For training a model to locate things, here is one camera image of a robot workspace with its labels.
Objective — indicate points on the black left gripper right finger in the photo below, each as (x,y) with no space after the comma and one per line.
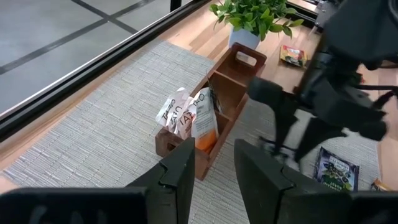
(264,193)

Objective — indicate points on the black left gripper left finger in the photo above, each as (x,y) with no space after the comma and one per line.
(174,186)

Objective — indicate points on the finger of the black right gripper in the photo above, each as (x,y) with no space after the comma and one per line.
(314,133)
(281,124)

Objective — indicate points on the dark blueberry tea packet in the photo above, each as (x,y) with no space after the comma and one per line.
(337,171)

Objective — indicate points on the white and orange tea packet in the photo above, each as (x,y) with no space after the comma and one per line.
(203,124)

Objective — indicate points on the orange mango tea packet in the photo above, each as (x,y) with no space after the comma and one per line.
(377,186)

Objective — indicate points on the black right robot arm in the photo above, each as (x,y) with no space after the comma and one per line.
(363,28)

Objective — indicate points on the brown wooden tea caddy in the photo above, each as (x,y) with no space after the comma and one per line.
(224,138)

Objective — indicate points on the grey woven placemat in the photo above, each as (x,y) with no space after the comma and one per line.
(109,124)

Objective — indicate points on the green plant in white pot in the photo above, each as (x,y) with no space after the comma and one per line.
(245,37)

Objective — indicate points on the black aluminium table frame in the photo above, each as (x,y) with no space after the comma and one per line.
(93,71)

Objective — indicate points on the black frame hook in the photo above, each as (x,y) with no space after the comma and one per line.
(175,4)

